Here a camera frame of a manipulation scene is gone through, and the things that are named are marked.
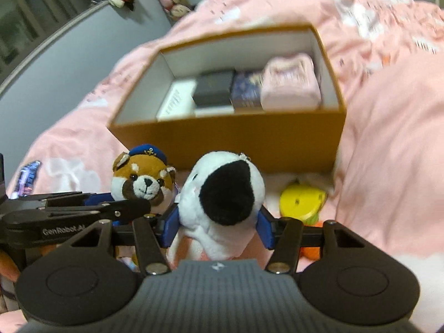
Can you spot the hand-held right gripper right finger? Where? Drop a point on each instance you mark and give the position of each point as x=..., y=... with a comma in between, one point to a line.
x=263, y=229

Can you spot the yellow plastic toy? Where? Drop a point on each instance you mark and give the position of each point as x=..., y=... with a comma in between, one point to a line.
x=298, y=201

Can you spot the pink pouch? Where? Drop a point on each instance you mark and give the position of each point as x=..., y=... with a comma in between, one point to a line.
x=289, y=83

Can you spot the orange toy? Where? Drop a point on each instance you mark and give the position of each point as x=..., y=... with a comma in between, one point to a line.
x=310, y=252

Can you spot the black box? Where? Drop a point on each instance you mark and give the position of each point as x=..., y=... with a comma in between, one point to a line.
x=213, y=88

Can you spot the dark blue patterned box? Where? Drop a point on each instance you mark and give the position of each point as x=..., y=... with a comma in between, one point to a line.
x=246, y=92

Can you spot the orange cardboard box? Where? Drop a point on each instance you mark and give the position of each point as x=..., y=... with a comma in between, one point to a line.
x=242, y=138

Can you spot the red panda plush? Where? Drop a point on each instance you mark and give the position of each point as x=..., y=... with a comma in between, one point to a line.
x=145, y=184

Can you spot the black and white dog plush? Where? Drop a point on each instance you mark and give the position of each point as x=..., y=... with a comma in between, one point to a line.
x=222, y=194

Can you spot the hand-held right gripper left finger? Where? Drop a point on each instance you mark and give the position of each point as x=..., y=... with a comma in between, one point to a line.
x=170, y=225

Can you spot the white box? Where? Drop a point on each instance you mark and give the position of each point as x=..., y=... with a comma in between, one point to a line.
x=175, y=100

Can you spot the person's left hand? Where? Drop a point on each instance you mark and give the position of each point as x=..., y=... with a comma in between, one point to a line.
x=8, y=267

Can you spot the shiny colourful card packet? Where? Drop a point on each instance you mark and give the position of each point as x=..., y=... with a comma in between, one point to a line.
x=27, y=178

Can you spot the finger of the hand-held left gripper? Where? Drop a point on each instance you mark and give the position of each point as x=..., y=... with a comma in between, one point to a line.
x=131, y=208
x=52, y=197

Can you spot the pink blanket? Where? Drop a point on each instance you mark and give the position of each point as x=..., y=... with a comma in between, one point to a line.
x=381, y=128

